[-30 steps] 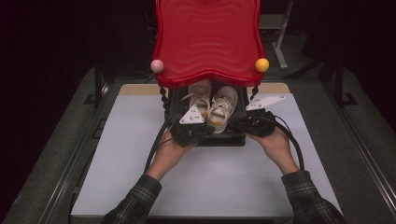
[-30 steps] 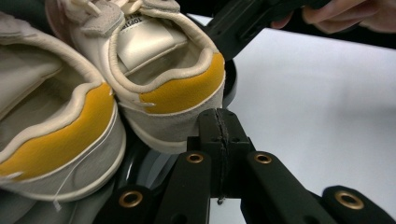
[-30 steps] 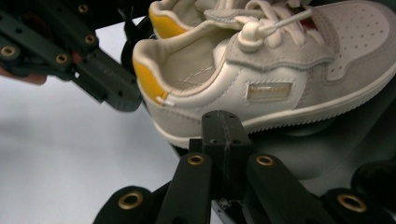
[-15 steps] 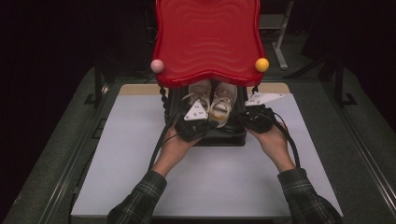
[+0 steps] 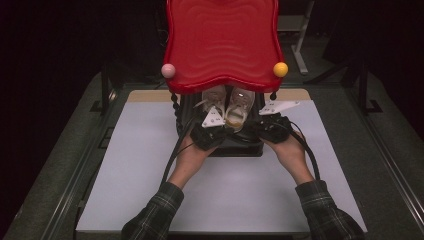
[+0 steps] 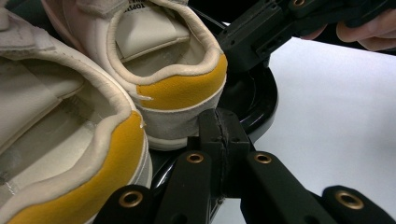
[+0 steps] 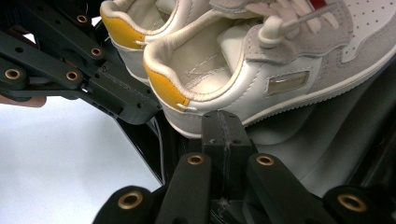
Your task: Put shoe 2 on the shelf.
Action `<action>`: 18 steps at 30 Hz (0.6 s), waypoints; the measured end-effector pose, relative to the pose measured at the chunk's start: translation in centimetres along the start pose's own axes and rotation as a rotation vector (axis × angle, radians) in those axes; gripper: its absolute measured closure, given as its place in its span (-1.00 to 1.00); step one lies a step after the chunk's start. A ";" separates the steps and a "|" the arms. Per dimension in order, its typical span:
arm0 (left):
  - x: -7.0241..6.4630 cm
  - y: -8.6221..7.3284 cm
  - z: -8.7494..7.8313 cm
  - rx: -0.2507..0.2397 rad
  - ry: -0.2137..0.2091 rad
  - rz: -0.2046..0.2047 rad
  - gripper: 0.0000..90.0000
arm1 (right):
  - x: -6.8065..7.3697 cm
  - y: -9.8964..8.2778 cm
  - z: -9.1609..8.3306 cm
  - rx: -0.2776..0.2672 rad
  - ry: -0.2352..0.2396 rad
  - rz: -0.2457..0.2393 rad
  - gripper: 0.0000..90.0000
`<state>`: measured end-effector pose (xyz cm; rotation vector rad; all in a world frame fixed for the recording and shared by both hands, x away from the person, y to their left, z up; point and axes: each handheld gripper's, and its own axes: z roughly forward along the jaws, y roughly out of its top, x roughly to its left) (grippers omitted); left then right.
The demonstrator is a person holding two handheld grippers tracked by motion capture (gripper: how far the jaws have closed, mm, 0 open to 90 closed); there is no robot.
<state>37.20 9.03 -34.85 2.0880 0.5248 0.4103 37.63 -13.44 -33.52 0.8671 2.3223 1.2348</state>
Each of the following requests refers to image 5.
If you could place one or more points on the yellow ball knob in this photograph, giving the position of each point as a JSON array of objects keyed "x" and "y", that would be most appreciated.
[{"x": 280, "y": 69}]

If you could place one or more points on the pink ball knob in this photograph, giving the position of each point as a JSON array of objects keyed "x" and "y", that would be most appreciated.
[{"x": 168, "y": 70}]

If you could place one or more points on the person's right hand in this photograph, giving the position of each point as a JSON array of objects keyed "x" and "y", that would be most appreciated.
[{"x": 290, "y": 150}]

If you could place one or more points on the black metal stand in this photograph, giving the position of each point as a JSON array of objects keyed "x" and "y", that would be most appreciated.
[
  {"x": 366, "y": 90},
  {"x": 105, "y": 90}
]

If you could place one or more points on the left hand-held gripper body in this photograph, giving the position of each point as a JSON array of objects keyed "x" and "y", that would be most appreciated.
[{"x": 208, "y": 135}]

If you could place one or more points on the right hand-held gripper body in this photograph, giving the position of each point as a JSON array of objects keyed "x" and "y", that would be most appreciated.
[{"x": 275, "y": 128}]

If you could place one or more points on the white shoe with yellow heel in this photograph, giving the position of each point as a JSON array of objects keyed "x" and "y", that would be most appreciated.
[
  {"x": 240, "y": 106},
  {"x": 215, "y": 96}
]

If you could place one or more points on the white metal stand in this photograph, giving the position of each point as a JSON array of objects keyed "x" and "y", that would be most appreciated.
[{"x": 300, "y": 40}]

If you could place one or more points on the red and black shoe rack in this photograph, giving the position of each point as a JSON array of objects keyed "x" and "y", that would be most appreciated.
[{"x": 223, "y": 43}]

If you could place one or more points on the person's left hand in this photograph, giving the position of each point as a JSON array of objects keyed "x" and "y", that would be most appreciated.
[{"x": 191, "y": 156}]

